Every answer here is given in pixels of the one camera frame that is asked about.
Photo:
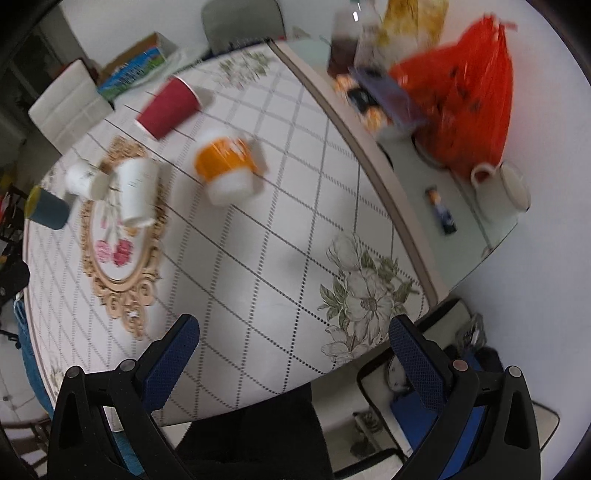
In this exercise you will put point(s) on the red ribbed paper cup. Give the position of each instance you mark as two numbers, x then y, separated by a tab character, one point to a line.
173	104

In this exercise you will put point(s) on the white patterned tablecloth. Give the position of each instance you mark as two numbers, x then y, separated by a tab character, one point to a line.
288	285

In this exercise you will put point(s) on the yellow plastic bag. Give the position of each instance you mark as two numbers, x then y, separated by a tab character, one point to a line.
411	26

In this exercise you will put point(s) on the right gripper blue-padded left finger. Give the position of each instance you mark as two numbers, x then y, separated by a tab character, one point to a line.
162	363

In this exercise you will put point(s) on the orange patterned tissue pack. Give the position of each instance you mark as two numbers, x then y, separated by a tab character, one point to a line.
370	113

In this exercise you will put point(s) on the orange plastic bag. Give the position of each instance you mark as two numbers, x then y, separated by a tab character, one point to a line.
465	90

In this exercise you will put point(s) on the small white printed paper cup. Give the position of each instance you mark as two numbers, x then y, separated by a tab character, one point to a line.
86	180

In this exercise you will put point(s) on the grey cushioned chair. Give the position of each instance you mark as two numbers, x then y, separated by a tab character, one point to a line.
236	24

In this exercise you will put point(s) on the cardboard box blue green print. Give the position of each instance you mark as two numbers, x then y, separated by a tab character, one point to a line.
134	64

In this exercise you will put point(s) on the orange and white paper cup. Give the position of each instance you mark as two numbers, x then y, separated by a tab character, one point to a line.
223	161

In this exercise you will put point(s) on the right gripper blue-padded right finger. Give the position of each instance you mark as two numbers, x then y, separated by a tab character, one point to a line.
425	364

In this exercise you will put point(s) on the white enamel mug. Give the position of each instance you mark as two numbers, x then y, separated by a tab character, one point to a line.
500	191

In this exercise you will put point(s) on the small blue lighter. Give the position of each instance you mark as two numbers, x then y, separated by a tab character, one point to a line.
442	213

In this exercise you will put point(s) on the dark liquid plastic bottle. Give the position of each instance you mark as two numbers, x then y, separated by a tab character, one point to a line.
346	30

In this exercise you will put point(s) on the white padded chair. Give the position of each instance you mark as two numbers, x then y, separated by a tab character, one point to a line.
69	107

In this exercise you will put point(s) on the tall white paper cup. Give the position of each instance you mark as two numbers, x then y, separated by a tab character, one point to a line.
138	181

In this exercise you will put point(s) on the teal cup yellow inside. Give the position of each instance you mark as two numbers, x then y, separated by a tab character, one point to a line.
46	209

